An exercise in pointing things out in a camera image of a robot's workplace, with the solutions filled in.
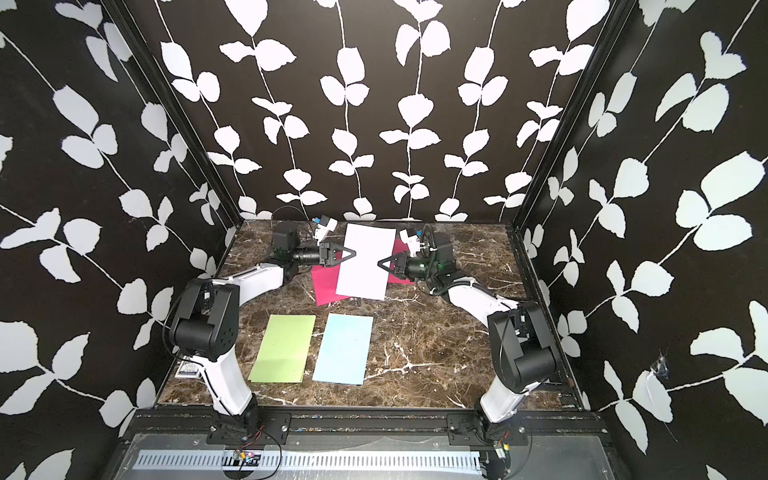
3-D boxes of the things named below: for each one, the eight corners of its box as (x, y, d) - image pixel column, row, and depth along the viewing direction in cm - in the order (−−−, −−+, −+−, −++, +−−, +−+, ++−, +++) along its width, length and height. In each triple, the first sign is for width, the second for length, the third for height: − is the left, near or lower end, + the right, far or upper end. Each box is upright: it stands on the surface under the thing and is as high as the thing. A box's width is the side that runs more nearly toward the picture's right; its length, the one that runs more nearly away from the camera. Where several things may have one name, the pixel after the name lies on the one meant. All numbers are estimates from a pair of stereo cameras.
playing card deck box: (179, 378, 84) (174, 375, 82) (185, 364, 87) (180, 361, 85) (199, 378, 84) (195, 375, 82) (205, 364, 87) (201, 361, 85)
